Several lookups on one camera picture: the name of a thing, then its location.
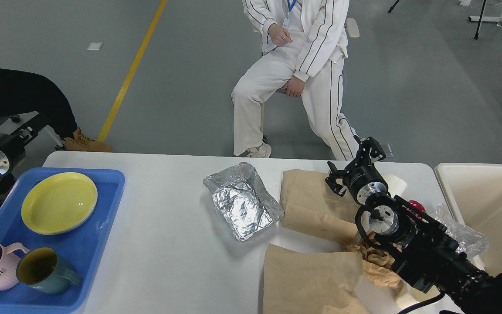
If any white cup lower right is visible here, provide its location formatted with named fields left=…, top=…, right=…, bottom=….
left=395, top=283, right=440, bottom=309

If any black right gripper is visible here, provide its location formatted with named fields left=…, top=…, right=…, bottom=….
left=325, top=135, right=388, bottom=205

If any yellow plastic plate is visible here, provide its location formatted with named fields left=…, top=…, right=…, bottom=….
left=20, top=172, right=98, bottom=235

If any red round object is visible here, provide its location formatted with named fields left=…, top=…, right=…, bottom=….
left=409, top=199, right=427, bottom=213

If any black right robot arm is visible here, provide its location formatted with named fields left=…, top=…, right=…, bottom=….
left=326, top=136, right=502, bottom=314

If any beige plastic bin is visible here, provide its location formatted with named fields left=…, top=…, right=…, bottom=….
left=435, top=163, right=502, bottom=276

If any white stand base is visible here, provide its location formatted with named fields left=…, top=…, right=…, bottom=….
left=468, top=0, right=502, bottom=40

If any white paper cup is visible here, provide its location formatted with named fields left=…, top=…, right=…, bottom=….
left=382, top=174, right=408, bottom=198

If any crumpled aluminium foil tray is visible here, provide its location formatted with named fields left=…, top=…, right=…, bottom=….
left=203, top=162, right=285, bottom=241

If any person in white tracksuit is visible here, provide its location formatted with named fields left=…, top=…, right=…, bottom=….
left=231, top=0, right=358, bottom=161

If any white paper scrap on floor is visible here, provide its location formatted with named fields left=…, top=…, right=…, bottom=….
left=86, top=42, right=103, bottom=51

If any blue plastic tray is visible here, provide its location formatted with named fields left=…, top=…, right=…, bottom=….
left=0, top=167, right=125, bottom=314

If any crumpled brown paper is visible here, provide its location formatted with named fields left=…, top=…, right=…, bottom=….
left=343, top=243, right=403, bottom=291

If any dark teal mug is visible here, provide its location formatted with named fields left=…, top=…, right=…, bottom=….
left=16, top=247, right=82, bottom=294

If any person in black trousers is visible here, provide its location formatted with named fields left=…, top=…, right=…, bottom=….
left=0, top=69, right=78, bottom=139

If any pink round plate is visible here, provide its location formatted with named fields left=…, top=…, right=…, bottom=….
left=21, top=204, right=95, bottom=236

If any clear plastic wrapper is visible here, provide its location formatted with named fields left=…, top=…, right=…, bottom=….
left=428, top=204, right=490, bottom=259

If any brown paper bag lower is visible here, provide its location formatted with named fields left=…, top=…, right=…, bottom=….
left=263, top=244, right=369, bottom=314

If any brown paper bag upper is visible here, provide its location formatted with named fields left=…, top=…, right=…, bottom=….
left=280, top=169, right=359, bottom=244

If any brown paper bag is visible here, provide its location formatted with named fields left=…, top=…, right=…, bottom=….
left=263, top=244, right=369, bottom=314
left=280, top=169, right=359, bottom=244

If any tan work boot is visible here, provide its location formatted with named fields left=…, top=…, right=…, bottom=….
left=61, top=127, right=114, bottom=153

